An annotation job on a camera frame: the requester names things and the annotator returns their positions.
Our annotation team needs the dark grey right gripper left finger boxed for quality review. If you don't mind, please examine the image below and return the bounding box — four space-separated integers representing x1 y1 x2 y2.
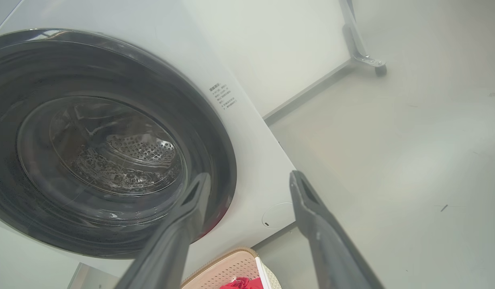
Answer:
115 173 212 289

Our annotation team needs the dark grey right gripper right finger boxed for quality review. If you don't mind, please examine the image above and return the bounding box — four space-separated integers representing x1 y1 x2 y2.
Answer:
289 170 385 289

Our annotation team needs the beige perforated plastic laundry basket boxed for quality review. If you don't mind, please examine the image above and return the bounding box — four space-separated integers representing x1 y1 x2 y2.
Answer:
180 248 282 289

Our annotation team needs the round washer filter cover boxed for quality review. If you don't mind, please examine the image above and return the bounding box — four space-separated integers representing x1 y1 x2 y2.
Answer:
262 202 296 230

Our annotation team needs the red shirt with white stripes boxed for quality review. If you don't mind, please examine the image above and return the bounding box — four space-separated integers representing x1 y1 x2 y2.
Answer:
219 277 264 289

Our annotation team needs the white front-load washing machine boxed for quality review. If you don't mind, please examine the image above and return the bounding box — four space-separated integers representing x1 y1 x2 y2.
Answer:
0 0 297 289

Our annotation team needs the round black glass washer door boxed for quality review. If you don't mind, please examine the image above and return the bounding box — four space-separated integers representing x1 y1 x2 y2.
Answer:
0 28 237 259

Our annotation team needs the small printed text label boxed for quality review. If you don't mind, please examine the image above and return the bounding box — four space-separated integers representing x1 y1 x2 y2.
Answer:
209 82 238 110

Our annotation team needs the metal stand leg with caster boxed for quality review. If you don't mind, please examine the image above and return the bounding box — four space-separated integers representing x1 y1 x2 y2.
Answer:
339 0 388 77

